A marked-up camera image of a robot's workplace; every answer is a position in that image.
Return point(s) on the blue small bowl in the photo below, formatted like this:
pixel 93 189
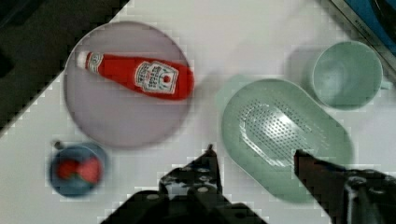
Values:
pixel 75 186

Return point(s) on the grey round plate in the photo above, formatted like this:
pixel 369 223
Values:
pixel 109 113

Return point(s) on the red strawberry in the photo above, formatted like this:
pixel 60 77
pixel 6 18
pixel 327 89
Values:
pixel 90 170
pixel 66 168

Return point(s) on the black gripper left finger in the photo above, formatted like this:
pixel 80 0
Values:
pixel 203 171

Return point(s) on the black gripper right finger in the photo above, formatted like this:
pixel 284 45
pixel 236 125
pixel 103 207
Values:
pixel 348 196

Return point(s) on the red ketchup bottle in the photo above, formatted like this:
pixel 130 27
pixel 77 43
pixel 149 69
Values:
pixel 153 77

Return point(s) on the green mug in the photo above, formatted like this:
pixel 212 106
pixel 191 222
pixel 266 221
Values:
pixel 347 75

